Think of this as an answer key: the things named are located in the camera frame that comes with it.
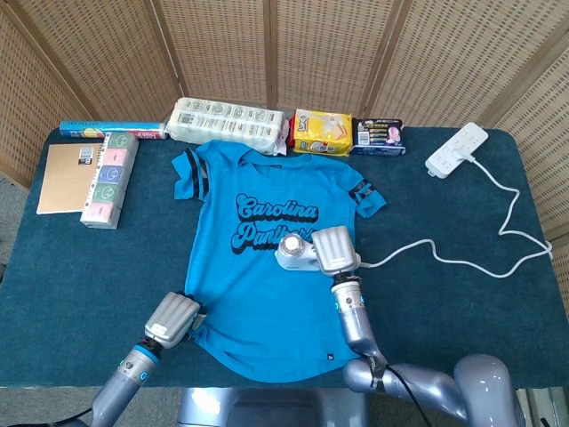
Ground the pastel pocket tissue multipack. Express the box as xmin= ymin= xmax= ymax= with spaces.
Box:
xmin=79 ymin=131 xmax=140 ymax=230

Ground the blue Carolina Panthers shirt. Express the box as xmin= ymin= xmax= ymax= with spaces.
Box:
xmin=171 ymin=140 xmax=388 ymax=383

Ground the dark teal table cover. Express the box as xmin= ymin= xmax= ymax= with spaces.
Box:
xmin=0 ymin=125 xmax=557 ymax=391

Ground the brown paper notebook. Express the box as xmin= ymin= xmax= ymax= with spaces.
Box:
xmin=36 ymin=142 xmax=106 ymax=215

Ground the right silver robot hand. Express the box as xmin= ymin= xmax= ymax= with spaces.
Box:
xmin=310 ymin=225 xmax=360 ymax=282

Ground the white toilet paper pack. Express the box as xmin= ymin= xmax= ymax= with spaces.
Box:
xmin=164 ymin=96 xmax=289 ymax=157

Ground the blue food wrap box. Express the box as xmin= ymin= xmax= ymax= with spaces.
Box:
xmin=59 ymin=118 xmax=169 ymax=141

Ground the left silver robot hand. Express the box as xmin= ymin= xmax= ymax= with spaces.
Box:
xmin=142 ymin=291 xmax=208 ymax=348

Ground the white steamer power cord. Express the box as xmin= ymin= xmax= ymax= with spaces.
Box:
xmin=357 ymin=144 xmax=555 ymax=279

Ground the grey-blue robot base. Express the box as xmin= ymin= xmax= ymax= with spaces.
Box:
xmin=177 ymin=386 xmax=370 ymax=427

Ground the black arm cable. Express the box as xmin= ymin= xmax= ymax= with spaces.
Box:
xmin=371 ymin=362 xmax=435 ymax=427
xmin=57 ymin=407 xmax=97 ymax=427

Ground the dark blue sanitary pad pack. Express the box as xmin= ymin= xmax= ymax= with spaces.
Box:
xmin=349 ymin=116 xmax=408 ymax=157

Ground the white handheld garment steamer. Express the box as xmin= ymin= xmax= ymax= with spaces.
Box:
xmin=274 ymin=234 xmax=322 ymax=272

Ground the white power strip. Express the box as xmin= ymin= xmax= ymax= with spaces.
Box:
xmin=424 ymin=122 xmax=489 ymax=180

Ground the wicker folding screen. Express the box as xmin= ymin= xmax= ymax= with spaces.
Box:
xmin=0 ymin=0 xmax=569 ymax=286

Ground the yellow tissue pack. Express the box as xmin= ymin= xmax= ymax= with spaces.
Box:
xmin=287 ymin=108 xmax=354 ymax=157

